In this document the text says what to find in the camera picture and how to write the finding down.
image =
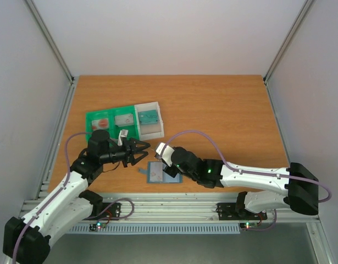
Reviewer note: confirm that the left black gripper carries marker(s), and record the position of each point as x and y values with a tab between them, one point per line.
129	152

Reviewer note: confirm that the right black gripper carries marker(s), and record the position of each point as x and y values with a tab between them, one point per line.
168	169

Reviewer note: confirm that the teal leather card holder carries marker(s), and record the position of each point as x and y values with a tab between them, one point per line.
166	179

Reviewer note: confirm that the green plastic bin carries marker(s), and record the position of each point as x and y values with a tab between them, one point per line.
110	114

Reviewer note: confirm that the white translucent plastic bin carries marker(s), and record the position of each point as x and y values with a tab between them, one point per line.
152	131

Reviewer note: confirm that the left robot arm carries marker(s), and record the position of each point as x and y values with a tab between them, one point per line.
29	239

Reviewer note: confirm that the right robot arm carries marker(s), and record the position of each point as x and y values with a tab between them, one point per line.
294	187

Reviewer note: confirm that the grey card in green bin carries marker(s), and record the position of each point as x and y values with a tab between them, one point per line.
124	120

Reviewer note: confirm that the teal cards in white bin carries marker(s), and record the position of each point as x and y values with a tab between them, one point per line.
148	117

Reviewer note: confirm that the card with red circle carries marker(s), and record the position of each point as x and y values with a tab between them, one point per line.
100	124

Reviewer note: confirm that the left small circuit board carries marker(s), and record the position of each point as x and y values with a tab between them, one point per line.
98	226

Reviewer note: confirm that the small circuit board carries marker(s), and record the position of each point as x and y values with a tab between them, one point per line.
248	225
98	226

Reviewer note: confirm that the right small circuit board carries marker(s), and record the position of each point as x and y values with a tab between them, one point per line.
248	225

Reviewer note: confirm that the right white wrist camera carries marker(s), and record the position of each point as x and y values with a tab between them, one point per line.
164	153

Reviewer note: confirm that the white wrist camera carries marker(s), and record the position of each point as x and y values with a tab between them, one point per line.
164	153
122	136

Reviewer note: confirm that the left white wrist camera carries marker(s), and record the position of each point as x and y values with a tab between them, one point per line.
122	136

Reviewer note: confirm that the aluminium front rail frame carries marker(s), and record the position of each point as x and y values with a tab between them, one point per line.
177	207

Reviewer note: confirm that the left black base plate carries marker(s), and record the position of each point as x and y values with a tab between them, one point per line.
105	211

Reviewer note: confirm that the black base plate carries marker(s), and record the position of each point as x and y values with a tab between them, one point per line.
105	211
232	211

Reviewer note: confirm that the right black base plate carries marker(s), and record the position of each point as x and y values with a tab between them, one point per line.
232	211

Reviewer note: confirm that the grey slotted cable duct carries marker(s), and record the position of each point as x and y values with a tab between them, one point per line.
156	228

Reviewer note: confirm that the left aluminium corner post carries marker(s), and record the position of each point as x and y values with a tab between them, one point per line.
48	37

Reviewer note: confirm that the aluminium corner post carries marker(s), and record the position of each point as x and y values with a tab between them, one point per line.
48	37
300	17

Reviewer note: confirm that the right aluminium corner post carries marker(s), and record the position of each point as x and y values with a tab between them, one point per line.
300	17

